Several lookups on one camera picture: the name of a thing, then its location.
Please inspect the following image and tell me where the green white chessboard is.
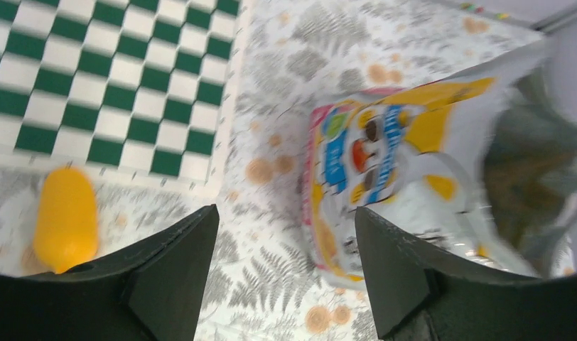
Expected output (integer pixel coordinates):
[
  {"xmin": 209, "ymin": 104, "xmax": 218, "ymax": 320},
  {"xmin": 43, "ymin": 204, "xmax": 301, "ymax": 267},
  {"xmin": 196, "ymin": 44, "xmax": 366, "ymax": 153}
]
[{"xmin": 0, "ymin": 0, "xmax": 245, "ymax": 198}]

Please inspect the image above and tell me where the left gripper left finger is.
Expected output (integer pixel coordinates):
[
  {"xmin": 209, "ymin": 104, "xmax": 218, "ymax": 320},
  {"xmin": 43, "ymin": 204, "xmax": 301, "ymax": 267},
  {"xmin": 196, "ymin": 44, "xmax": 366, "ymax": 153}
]
[{"xmin": 0, "ymin": 205, "xmax": 220, "ymax": 340}]

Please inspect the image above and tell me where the cat food bag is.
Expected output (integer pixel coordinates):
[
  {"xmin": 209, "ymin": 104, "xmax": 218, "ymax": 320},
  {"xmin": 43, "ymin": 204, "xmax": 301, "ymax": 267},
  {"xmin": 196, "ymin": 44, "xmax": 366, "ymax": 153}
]
[{"xmin": 302, "ymin": 38, "xmax": 577, "ymax": 290}]

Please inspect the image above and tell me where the yellow plastic scoop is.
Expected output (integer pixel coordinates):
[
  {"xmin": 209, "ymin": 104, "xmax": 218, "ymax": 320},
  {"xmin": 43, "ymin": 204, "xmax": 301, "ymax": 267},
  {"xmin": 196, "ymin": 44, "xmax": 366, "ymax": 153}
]
[{"xmin": 33, "ymin": 168, "xmax": 99, "ymax": 274}]

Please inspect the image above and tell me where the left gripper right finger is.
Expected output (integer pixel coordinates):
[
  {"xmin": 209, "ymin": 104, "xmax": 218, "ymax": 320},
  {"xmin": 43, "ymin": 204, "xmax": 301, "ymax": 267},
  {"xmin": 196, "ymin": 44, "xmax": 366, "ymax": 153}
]
[{"xmin": 355, "ymin": 207, "xmax": 577, "ymax": 340}]

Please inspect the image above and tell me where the floral tablecloth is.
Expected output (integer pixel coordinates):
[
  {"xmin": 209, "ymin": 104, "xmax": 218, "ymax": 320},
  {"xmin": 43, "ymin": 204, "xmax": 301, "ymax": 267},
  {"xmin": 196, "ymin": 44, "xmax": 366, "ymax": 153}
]
[{"xmin": 0, "ymin": 0, "xmax": 577, "ymax": 341}]

